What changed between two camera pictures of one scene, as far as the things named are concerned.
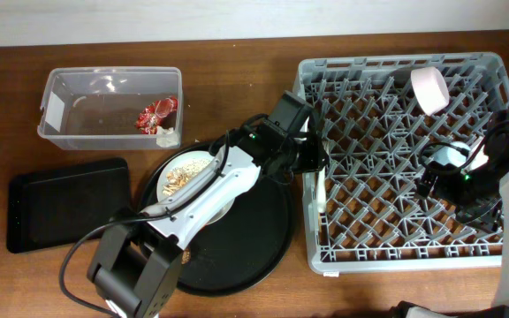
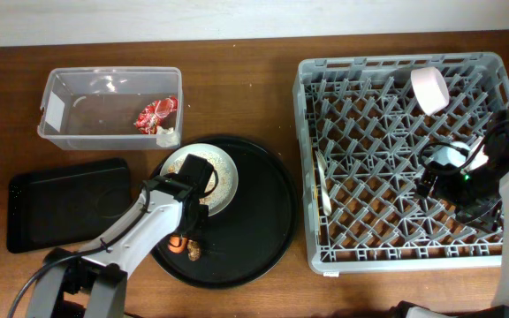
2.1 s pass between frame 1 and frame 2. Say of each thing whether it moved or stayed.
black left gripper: moved
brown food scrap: moved
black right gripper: stayed
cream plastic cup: stayed
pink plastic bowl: stayed
